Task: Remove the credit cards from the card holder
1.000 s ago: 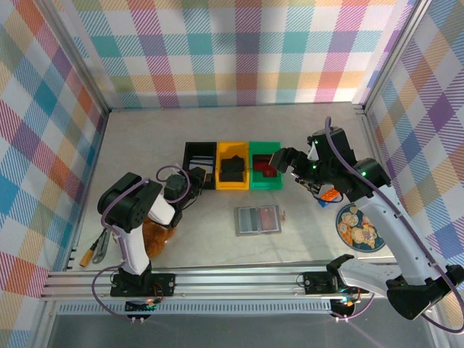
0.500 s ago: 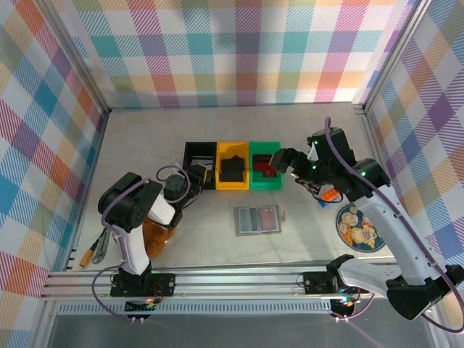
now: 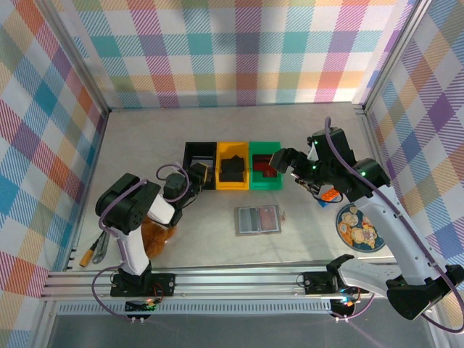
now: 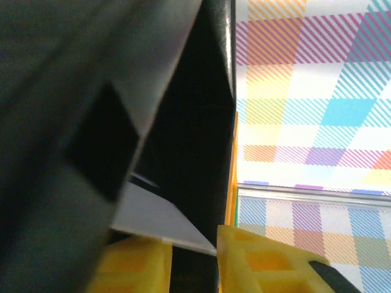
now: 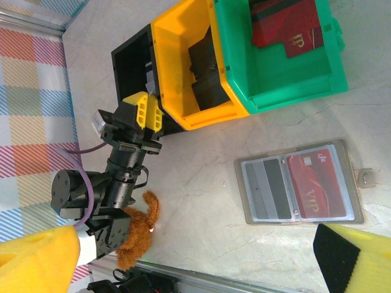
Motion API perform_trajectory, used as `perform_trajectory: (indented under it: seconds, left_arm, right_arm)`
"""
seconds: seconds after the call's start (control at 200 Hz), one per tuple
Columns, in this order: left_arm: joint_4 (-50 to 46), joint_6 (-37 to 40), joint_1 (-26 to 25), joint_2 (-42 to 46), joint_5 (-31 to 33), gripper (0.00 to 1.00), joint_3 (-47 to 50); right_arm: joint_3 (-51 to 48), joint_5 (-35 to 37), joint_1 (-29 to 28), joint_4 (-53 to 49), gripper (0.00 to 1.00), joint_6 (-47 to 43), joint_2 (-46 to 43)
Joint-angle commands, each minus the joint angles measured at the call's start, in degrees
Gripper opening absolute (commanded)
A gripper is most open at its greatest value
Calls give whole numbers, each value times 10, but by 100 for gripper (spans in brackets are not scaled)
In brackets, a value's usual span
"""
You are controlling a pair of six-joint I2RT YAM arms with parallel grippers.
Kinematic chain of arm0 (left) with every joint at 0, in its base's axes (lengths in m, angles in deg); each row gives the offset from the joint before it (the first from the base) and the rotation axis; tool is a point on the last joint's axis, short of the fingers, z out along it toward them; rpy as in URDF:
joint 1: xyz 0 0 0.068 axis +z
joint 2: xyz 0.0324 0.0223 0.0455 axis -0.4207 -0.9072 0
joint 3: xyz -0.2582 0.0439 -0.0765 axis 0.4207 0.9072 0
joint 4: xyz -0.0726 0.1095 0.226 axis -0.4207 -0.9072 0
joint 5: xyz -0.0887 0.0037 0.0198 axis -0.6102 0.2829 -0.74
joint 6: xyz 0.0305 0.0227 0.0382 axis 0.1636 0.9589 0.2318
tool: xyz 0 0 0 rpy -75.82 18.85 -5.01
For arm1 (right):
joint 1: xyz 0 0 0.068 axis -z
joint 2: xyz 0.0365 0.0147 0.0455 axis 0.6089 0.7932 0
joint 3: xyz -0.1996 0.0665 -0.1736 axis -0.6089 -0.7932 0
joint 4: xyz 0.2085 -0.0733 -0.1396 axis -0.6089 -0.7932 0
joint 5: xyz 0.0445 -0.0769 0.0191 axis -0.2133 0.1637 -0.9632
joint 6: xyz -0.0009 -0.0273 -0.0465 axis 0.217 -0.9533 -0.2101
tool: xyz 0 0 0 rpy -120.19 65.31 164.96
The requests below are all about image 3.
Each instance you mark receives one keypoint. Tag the red credit card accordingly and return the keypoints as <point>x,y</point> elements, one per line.
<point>269,218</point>

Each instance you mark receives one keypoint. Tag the grey card holder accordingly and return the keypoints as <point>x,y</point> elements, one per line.
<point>257,233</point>

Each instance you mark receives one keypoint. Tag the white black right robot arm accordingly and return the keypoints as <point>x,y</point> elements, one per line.
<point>391,239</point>

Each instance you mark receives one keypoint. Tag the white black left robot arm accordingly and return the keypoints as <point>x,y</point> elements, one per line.
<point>134,253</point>

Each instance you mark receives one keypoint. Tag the white cards stack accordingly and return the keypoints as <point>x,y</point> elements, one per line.
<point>199,159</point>

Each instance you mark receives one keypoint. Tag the red cards stack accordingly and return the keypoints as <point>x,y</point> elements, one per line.
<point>261,166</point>

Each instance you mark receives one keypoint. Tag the black cards stack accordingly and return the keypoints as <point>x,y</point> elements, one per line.
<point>232,168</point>

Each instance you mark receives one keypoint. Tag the plain silver credit card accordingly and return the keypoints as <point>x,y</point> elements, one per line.
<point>248,220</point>

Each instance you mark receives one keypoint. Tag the green plastic bin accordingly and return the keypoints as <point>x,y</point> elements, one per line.
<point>262,148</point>

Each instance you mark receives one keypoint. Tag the orange blue toy brick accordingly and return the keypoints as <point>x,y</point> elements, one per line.
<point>331,195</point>

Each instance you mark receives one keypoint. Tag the black plastic bin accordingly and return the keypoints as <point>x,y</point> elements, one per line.
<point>188,146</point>

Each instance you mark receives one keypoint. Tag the yellow plastic bin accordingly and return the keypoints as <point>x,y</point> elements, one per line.
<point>232,148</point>

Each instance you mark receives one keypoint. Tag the brown plush toy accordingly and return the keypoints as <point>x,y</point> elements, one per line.
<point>156,239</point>

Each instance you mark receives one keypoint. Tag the round cartoon print coaster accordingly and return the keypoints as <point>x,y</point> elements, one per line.
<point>357,232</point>

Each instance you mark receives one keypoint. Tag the small controller board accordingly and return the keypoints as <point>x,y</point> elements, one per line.
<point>141,307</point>
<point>344,308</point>

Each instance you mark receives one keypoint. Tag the aluminium side rail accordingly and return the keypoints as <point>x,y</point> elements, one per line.
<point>378,163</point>
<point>90,174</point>

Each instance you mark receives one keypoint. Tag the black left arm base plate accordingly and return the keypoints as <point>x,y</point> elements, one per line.
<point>166,284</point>

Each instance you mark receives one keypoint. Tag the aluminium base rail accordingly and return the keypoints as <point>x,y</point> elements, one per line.
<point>235,279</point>

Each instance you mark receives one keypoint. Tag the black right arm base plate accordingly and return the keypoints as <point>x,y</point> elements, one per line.
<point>315,284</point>

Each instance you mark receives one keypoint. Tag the aluminium frame post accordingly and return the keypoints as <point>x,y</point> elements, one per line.
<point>74,54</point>
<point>394,54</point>

